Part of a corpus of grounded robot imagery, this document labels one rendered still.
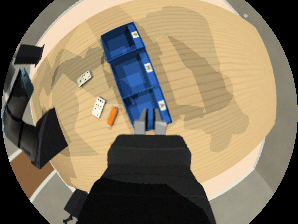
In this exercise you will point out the blue rack of bins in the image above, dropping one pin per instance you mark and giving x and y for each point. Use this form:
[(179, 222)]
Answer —
[(133, 73)]

